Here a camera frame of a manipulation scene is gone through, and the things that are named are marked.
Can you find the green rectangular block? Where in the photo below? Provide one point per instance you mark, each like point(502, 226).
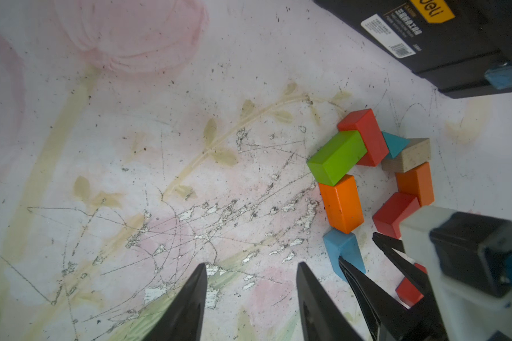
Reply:
point(337, 157)

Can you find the teal triangular block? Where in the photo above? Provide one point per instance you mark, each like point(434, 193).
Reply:
point(395, 144)

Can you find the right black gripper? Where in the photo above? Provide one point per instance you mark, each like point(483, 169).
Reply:
point(468, 314)

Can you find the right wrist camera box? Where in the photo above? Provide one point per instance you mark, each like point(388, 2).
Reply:
point(473, 250)

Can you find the dark red rectangular block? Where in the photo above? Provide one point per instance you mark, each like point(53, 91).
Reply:
point(397, 208)

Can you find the natural wood rectangular block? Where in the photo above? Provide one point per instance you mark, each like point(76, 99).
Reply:
point(416, 153)

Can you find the orange rectangular block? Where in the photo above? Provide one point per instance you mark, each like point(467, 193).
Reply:
point(417, 182)

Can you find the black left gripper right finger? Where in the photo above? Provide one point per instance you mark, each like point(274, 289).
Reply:
point(320, 318)

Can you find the light blue block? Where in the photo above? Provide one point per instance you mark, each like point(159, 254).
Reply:
point(339, 244)

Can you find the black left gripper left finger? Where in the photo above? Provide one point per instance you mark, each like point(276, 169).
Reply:
point(183, 320)

